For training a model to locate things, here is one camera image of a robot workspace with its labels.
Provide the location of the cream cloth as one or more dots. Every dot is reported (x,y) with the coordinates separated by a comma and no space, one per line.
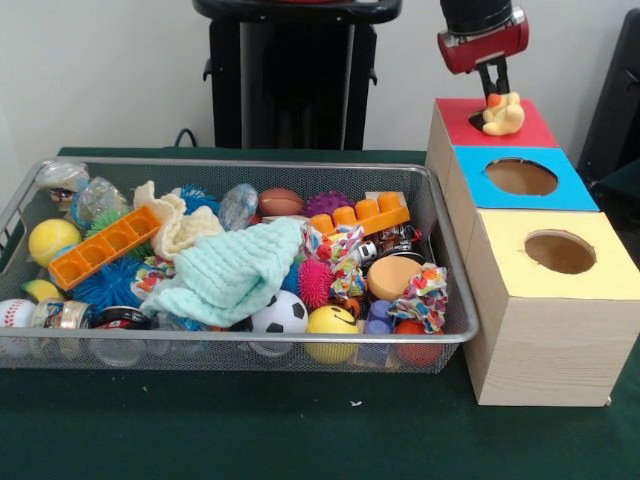
(192,227)

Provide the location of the brown toy football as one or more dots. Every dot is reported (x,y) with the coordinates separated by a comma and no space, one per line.
(280,201)

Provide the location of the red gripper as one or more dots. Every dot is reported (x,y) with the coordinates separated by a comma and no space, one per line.
(480,47)

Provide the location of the long orange hollow block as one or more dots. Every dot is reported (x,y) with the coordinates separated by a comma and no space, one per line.
(105,245)

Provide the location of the clear plastic bottle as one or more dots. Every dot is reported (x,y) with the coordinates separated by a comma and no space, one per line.
(100,197)

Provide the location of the mint green knitted cloth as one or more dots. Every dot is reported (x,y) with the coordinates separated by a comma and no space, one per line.
(230,270)

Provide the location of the purple spiky ball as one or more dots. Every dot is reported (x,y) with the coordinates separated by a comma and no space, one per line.
(327,204)

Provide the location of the black chair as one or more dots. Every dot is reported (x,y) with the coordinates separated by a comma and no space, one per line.
(620,100)

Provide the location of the black and white soccer ball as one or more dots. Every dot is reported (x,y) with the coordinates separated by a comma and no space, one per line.
(280,310)

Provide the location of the yellow smiley ball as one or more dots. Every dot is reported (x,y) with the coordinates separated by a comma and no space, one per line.
(330,325)

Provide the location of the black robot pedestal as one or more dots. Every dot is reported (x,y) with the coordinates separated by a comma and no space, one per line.
(300,90)

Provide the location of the plain yellow ball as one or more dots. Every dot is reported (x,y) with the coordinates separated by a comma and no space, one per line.
(52,242)

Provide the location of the orange studded toy brick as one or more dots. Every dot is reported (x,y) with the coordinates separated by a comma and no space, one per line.
(370,220)

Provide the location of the pale yellow plush duck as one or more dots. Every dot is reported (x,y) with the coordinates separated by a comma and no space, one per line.
(505,117)

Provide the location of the wooden box with three holes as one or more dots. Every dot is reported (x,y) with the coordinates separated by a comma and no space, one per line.
(550,350)

